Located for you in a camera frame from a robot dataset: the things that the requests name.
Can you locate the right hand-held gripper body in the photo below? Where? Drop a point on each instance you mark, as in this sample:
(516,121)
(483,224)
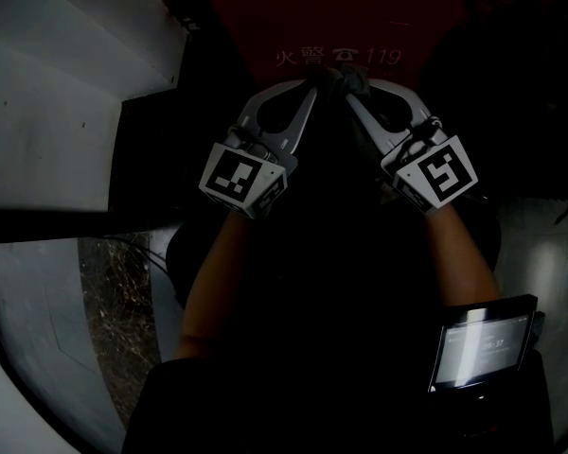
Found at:
(440,173)

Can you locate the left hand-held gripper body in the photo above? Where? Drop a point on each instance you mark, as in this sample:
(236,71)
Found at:
(236,178)

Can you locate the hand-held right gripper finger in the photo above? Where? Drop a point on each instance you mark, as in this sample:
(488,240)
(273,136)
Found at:
(414,104)
(374,130)

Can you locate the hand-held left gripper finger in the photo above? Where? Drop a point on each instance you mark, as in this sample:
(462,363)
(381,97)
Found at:
(300,130)
(251,111)

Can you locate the red fire extinguisher box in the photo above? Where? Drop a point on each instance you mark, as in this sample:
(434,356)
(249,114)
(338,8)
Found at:
(336,22)

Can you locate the person's left forearm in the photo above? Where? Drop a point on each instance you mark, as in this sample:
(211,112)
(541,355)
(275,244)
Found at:
(218,291)

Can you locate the person's right forearm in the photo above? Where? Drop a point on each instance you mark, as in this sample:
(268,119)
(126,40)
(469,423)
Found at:
(464,263)

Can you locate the black panel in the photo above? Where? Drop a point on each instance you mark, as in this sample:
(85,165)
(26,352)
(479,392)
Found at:
(170,159)

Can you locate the smartphone with lit screen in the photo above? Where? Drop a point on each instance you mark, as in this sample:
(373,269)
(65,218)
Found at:
(483,348)

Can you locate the person's black clothes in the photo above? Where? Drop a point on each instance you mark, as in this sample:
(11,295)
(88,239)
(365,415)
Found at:
(336,348)

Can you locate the black wall trim strip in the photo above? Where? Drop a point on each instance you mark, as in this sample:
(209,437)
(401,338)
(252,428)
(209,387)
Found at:
(52,227)

